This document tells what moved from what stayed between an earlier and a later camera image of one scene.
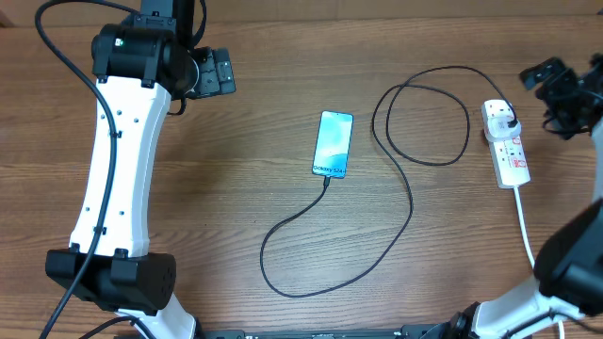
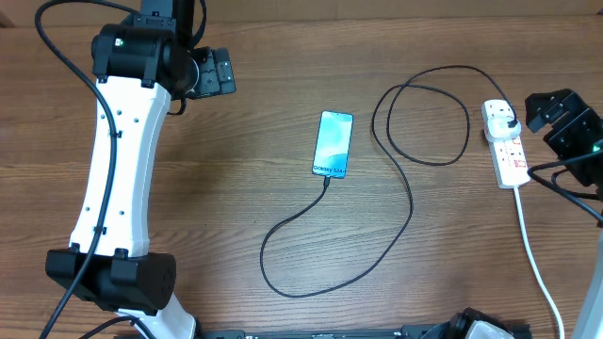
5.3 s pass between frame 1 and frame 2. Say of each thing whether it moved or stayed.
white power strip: stayed
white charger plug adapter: stayed
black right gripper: moved
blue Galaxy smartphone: stayed
